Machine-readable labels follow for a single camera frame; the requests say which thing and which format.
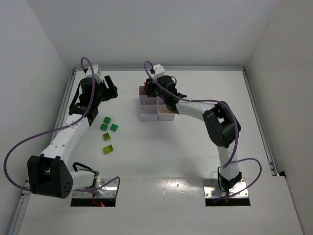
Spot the red arch lego brick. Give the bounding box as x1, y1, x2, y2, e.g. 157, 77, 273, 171
144, 82, 150, 97

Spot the small green lego brick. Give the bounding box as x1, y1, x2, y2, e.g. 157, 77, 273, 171
103, 117, 111, 124

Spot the green and yellow lego stack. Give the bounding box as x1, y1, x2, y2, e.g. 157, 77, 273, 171
103, 145, 113, 154

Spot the orange lego brick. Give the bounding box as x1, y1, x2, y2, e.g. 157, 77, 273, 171
159, 109, 175, 115

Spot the yellow-green lego brick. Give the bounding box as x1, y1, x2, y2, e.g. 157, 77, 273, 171
103, 133, 111, 141

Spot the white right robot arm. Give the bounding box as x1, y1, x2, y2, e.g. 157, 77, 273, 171
144, 75, 242, 193

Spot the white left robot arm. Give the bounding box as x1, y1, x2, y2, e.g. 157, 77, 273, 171
27, 75, 118, 199

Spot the white divided storage box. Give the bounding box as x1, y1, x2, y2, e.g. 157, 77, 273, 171
139, 86, 176, 122

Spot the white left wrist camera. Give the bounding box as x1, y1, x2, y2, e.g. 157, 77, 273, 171
84, 64, 102, 84

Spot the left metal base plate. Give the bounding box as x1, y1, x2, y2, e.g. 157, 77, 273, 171
71, 178, 119, 199

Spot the metal base plate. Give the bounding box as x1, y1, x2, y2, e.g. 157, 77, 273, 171
71, 178, 119, 199
203, 178, 249, 199

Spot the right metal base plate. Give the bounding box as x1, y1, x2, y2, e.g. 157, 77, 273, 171
203, 178, 249, 199

